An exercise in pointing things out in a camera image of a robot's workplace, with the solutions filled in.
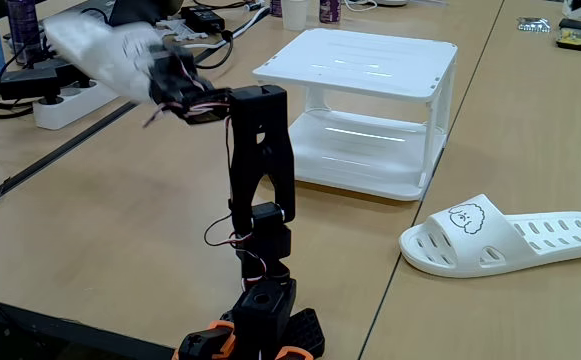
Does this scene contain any black plug-in adapter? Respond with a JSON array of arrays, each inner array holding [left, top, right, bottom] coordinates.
[[34, 55, 91, 89], [0, 67, 65, 106]]

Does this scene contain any white power strip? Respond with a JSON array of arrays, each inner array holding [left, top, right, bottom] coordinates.
[[32, 80, 120, 131]]

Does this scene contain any white power cable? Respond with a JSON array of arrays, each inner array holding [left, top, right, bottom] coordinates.
[[184, 5, 271, 51]]

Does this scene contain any white slipper with dog print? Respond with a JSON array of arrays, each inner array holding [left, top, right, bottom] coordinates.
[[398, 193, 581, 279], [42, 12, 169, 105]]

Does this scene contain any black power brick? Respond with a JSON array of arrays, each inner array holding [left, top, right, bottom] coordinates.
[[179, 5, 226, 34]]

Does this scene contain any white flat printed part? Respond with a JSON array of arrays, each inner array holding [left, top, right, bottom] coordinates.
[[157, 18, 210, 47]]

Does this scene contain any tall purple drink can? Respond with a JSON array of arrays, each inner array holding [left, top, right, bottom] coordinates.
[[5, 0, 44, 66]]

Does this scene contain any silver foil packet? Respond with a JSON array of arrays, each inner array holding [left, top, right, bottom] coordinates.
[[517, 17, 552, 34]]

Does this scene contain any white two-tier shoe rack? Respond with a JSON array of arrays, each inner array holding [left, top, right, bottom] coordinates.
[[252, 27, 459, 202]]

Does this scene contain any black cable with ferrite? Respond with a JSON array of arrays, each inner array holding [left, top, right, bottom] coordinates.
[[193, 28, 235, 71]]

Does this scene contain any coiled white cable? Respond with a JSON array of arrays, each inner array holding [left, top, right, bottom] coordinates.
[[343, 0, 379, 13]]

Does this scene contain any dark laptop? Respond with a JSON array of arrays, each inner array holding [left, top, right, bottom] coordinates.
[[82, 0, 186, 27]]

